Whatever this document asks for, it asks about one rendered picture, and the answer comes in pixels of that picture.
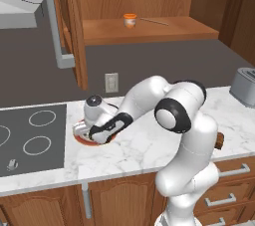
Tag wooden base cupboard door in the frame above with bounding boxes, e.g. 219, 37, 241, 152
0, 184, 86, 226
87, 171, 168, 226

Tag thin grey rod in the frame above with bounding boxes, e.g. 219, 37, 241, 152
139, 17, 169, 27

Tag wooden cabinet door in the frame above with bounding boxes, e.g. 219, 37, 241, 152
51, 0, 90, 92

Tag silver toaster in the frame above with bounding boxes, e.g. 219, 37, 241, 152
229, 67, 255, 109

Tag dark grey hob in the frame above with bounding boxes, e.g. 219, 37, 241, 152
0, 103, 68, 178

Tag red rimmed plate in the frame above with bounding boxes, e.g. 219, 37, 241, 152
73, 119, 118, 147

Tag tall wooden cabinet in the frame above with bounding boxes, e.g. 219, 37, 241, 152
188, 0, 255, 67

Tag grey cupboard door handle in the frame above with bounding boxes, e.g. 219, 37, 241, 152
81, 182, 93, 220

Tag grey range hood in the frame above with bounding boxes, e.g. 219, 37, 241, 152
0, 0, 46, 30

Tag small grey hob knob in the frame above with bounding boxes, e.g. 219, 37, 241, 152
7, 158, 19, 171

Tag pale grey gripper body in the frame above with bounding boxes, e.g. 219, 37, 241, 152
75, 119, 102, 143

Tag orange lidded jam jar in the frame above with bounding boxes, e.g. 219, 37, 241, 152
123, 13, 137, 29

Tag grey cabinet door handle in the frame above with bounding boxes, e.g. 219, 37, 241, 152
41, 0, 76, 70

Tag brown bread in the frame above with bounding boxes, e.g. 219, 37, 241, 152
214, 131, 225, 151

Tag wooden wall cabinet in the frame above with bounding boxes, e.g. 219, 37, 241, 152
75, 0, 220, 47

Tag wooden drawer front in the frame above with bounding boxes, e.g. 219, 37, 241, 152
194, 202, 255, 226
194, 177, 255, 214
212, 155, 255, 185

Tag white wall socket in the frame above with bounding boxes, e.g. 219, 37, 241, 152
105, 72, 120, 95

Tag grey drawer handle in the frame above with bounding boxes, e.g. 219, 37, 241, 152
216, 163, 251, 179
203, 192, 238, 208

